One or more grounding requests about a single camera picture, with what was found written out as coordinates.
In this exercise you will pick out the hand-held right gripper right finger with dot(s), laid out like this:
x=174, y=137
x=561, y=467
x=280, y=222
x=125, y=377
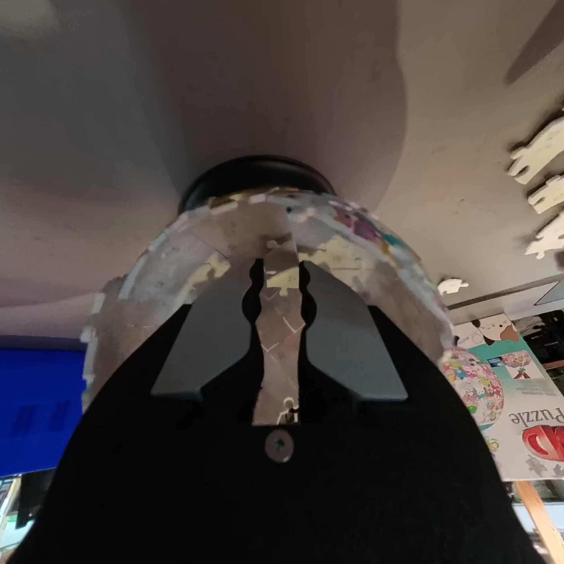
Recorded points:
x=352, y=352

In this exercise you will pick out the blue plastic bin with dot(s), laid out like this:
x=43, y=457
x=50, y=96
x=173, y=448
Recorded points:
x=35, y=396

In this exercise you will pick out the black round ball stand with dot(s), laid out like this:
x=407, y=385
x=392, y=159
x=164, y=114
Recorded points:
x=255, y=176

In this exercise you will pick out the colourful puzzle box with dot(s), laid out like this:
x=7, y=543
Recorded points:
x=520, y=396

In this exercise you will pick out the colourful puzzle ball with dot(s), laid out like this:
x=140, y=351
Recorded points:
x=220, y=238

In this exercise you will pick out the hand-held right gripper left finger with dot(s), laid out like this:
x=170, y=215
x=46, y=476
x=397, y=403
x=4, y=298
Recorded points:
x=207, y=348

